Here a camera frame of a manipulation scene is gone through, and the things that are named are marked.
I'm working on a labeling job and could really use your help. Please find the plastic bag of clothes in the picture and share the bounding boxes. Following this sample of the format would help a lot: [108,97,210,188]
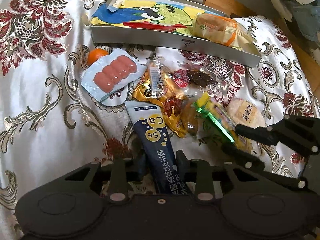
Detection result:
[271,0,319,62]

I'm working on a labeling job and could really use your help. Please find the clear packet dark dried snack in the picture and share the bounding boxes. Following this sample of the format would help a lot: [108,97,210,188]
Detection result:
[171,69,215,88]

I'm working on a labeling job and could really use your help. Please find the pink sausage pack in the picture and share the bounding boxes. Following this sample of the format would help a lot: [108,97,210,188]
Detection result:
[81,49,147,102]

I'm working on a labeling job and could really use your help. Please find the orange mandarin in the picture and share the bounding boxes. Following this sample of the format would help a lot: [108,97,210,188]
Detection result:
[87,48,109,66]

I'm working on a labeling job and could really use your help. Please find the round rice cracker pack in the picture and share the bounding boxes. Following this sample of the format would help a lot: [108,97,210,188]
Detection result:
[227,98,265,157]

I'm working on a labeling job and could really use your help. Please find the red spicy snack packet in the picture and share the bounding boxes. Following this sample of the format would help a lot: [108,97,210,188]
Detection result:
[123,21,187,32]

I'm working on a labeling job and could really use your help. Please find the green label biscuit pack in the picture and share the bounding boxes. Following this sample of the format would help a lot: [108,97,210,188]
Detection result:
[180,100,207,140]

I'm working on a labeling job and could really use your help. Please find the grey tray with cartoon drawing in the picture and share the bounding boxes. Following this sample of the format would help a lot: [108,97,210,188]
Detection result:
[91,0,261,68]

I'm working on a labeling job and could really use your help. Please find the gold foil snack packet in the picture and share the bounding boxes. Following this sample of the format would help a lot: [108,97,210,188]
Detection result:
[132,61,188,138]

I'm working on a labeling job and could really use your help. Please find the yellow green snack packet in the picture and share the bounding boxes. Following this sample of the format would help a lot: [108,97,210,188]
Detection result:
[194,92,252,153]

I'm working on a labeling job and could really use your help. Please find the dark blue calcium bar packet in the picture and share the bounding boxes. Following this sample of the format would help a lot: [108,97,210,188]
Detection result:
[125,100,189,195]

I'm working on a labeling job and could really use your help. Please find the orange cake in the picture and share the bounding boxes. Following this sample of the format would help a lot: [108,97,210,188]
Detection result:
[192,13,253,50]

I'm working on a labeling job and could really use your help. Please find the floral satin sofa cover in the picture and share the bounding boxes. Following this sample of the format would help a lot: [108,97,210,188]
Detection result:
[1,0,319,239]

